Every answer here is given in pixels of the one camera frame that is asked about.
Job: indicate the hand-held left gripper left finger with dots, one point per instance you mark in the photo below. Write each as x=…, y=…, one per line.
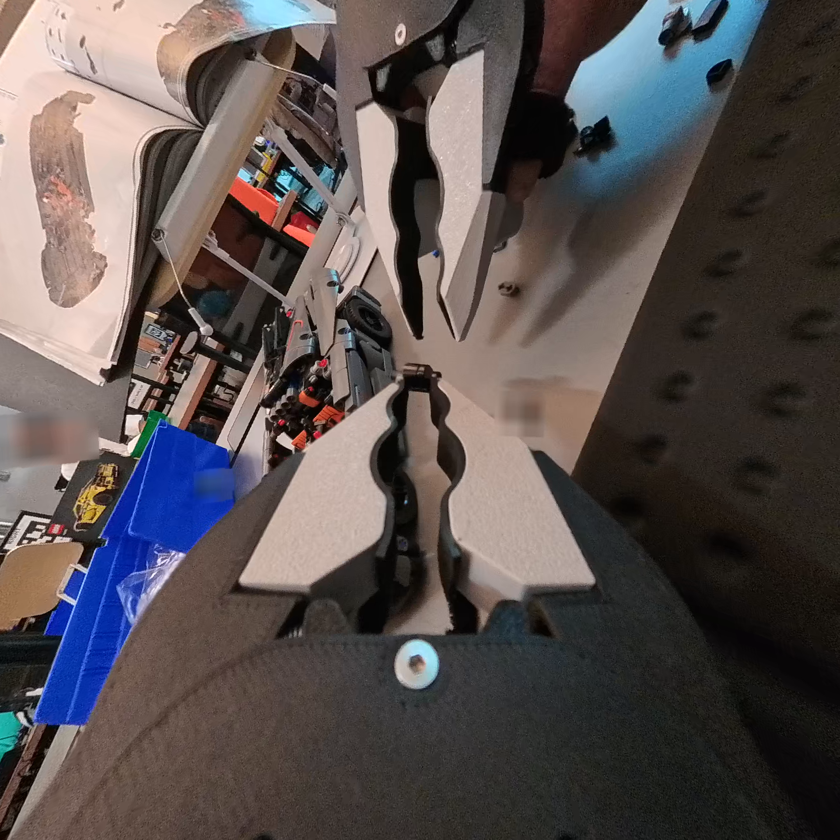
x=315, y=518

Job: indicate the wooden chair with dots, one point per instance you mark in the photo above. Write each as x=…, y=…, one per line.
x=33, y=577

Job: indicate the orange storage bin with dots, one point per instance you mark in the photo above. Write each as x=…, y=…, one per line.
x=259, y=200

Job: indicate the grey lego car model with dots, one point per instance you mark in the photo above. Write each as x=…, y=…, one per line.
x=354, y=354

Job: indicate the blue plastic storage bin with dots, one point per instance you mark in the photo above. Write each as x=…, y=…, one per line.
x=85, y=656

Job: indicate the grey metal booklet stand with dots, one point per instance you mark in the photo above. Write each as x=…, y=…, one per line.
x=216, y=144

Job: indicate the black box yellow car print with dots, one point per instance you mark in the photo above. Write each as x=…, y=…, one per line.
x=92, y=502

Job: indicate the clear plastic bag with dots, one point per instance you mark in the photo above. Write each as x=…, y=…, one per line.
x=148, y=581

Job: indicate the small dark lego connector piece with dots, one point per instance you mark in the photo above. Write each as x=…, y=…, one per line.
x=420, y=376

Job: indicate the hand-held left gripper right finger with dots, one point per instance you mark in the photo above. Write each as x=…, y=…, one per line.
x=518, y=518

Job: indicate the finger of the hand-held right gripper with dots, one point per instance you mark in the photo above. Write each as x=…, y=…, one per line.
x=377, y=190
x=466, y=164

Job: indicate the white round pad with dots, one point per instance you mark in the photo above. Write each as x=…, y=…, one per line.
x=348, y=249

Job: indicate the lego instruction booklet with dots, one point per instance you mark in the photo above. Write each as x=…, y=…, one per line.
x=98, y=229

